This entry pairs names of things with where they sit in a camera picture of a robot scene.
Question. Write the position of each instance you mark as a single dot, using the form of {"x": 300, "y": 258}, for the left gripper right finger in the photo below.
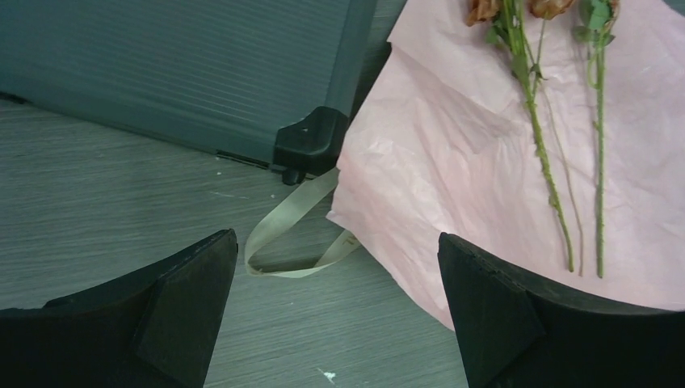
{"x": 516, "y": 328}

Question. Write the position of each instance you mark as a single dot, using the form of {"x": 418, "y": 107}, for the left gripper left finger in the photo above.
{"x": 153, "y": 327}

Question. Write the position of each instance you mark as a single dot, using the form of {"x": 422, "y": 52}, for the pink paper bouquet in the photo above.
{"x": 443, "y": 143}

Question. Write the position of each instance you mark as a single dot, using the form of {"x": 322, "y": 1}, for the cream printed ribbon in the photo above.
{"x": 287, "y": 214}

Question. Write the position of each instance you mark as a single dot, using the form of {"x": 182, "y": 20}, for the brown bud flower stem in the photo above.
{"x": 506, "y": 31}

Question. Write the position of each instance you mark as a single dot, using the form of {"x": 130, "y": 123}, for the pink rose flower stem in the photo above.
{"x": 597, "y": 18}

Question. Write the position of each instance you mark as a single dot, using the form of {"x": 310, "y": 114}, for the dark grey hard case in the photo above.
{"x": 271, "y": 83}

